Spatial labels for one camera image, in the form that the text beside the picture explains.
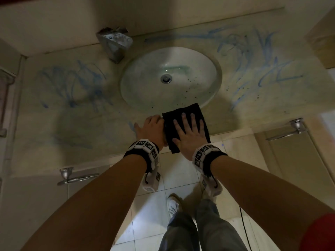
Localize person's right hand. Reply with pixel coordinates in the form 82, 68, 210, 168
172, 113, 209, 161

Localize person's left hand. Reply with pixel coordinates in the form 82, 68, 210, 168
134, 115, 168, 152

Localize black cleaning cloth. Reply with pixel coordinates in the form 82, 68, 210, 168
162, 103, 211, 154

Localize person's right forearm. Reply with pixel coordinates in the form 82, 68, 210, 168
210, 155, 335, 251

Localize person's left forearm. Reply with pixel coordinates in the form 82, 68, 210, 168
20, 154, 147, 251

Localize left wrist tracker band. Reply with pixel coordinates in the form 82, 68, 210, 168
123, 139, 162, 193

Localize wrist tracker band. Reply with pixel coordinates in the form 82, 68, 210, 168
123, 139, 162, 193
192, 144, 228, 197

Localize right wrist tracker band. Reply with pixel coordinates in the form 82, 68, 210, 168
192, 144, 228, 197

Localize white oval sink basin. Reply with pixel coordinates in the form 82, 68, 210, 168
120, 47, 222, 114

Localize white shoe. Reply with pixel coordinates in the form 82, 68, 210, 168
167, 194, 183, 220

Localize metal faucet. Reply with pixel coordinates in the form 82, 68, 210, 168
96, 27, 133, 64

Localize grey trousers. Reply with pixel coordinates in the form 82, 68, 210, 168
158, 199, 248, 251

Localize red sleeve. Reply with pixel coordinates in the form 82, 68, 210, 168
299, 213, 335, 251

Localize metal towel ring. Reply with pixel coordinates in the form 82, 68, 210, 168
266, 118, 307, 141
57, 167, 100, 186

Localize black cable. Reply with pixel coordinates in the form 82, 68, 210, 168
239, 206, 252, 251

